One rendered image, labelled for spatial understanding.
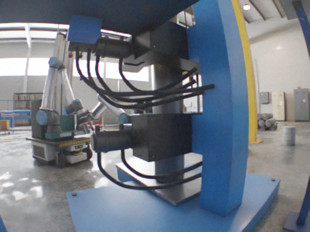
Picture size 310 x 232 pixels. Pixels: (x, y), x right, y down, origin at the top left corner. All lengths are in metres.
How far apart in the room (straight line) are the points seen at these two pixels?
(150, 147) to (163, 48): 0.44
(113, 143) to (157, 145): 0.21
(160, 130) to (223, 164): 0.31
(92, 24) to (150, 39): 0.26
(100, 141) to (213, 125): 0.50
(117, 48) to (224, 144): 0.67
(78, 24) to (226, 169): 0.85
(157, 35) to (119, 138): 0.51
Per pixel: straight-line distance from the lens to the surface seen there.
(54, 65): 1.86
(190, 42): 0.87
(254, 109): 3.42
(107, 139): 0.74
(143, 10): 0.68
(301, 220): 1.05
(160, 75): 1.03
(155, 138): 0.67
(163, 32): 0.80
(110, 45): 0.81
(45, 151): 2.09
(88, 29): 0.69
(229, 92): 0.68
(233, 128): 0.68
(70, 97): 1.84
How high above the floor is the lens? 0.60
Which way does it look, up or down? 1 degrees down
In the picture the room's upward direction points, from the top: 1 degrees counter-clockwise
